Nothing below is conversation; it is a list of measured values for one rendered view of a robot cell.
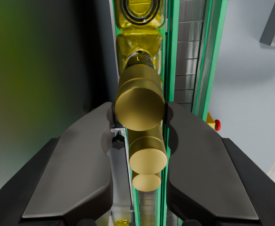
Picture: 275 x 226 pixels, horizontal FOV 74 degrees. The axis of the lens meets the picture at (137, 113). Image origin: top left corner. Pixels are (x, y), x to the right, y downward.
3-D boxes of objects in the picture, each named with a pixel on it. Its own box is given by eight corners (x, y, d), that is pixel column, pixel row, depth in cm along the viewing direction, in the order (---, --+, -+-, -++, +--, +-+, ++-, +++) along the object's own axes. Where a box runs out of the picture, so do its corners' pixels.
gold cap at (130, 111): (117, 63, 15) (109, 85, 11) (162, 63, 14) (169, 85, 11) (120, 102, 16) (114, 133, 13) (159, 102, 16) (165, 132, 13)
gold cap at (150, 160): (125, 119, 18) (124, 149, 15) (160, 115, 18) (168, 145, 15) (130, 145, 20) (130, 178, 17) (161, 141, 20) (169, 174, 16)
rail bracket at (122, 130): (102, 106, 48) (90, 138, 37) (127, 105, 48) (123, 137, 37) (104, 118, 50) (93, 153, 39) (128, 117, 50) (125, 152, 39)
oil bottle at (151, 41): (125, 19, 37) (111, 37, 19) (153, 18, 37) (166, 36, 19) (127, 47, 40) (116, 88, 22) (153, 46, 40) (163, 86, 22)
